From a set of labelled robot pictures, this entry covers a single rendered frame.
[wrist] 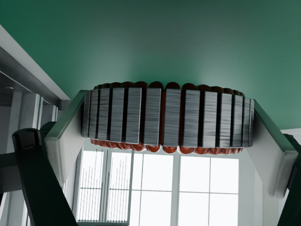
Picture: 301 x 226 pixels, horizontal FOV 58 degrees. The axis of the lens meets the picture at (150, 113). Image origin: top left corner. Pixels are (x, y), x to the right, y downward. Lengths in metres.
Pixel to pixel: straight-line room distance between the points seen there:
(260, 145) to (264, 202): 0.94
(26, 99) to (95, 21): 0.22
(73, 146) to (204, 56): 0.13
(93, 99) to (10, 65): 0.16
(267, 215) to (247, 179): 6.42
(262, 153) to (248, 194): 7.42
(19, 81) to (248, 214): 7.47
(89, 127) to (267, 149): 0.10
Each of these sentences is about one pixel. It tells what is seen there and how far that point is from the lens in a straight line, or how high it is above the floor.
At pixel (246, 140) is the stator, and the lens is 0.16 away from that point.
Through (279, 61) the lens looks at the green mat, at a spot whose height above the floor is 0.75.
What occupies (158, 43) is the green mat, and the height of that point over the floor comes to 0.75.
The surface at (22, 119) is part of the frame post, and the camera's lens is 0.38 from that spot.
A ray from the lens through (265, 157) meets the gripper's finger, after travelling 0.17.
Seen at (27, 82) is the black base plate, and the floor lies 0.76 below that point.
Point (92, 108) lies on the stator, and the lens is 0.16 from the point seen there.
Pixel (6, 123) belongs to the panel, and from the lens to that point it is 0.56.
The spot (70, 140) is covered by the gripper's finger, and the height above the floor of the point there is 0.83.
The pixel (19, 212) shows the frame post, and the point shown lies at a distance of 0.38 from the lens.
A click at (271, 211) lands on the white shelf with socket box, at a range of 1.13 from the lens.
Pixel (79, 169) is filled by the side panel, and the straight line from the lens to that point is 0.79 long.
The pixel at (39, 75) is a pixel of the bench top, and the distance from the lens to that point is 0.37.
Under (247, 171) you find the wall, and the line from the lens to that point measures 7.51.
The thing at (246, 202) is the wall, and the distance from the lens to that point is 7.59.
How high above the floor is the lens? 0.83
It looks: 7 degrees down
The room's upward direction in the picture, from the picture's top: 177 degrees counter-clockwise
